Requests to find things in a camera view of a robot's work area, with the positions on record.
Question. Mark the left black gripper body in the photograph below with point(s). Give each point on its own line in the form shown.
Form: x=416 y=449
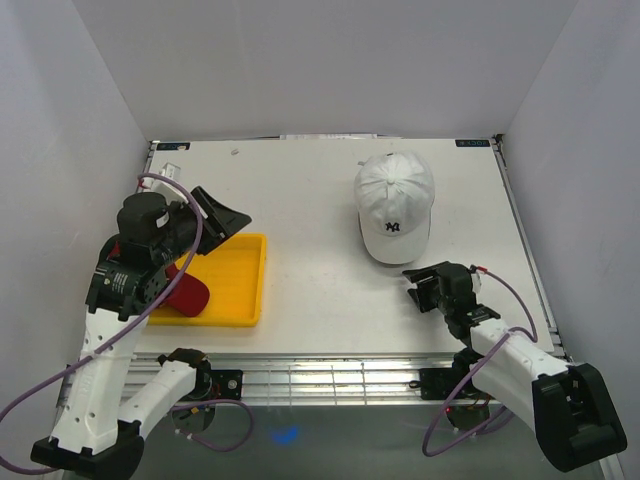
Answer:
x=183 y=225

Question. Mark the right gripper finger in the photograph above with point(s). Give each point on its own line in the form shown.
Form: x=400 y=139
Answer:
x=424 y=274
x=416 y=296

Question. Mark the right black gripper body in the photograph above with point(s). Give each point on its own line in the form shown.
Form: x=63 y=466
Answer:
x=430 y=298

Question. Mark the yellow plastic tray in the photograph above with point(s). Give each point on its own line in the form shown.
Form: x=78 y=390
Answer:
x=234 y=274

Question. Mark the red baseball cap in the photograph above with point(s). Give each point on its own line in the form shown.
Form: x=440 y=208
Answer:
x=189 y=297

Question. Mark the white cap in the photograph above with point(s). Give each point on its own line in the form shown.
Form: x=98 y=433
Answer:
x=394 y=195

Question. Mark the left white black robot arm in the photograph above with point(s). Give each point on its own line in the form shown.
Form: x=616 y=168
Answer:
x=98 y=435

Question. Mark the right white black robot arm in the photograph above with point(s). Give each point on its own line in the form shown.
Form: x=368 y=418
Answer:
x=566 y=405

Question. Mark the left table corner label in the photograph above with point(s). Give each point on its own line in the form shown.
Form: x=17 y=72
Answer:
x=173 y=146

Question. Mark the blue table corner label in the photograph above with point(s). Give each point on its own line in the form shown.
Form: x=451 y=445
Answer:
x=473 y=143

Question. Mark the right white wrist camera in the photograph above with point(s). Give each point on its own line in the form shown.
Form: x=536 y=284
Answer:
x=477 y=272

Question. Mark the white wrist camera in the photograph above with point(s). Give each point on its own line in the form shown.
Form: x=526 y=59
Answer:
x=477 y=272
x=169 y=174

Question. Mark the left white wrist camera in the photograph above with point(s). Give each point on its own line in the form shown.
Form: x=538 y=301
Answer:
x=169 y=174

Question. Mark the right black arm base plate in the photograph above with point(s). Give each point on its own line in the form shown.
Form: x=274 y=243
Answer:
x=438 y=383

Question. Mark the aluminium frame rail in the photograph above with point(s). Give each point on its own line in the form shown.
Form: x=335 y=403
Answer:
x=336 y=327

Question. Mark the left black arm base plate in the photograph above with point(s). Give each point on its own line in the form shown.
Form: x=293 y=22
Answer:
x=223 y=384

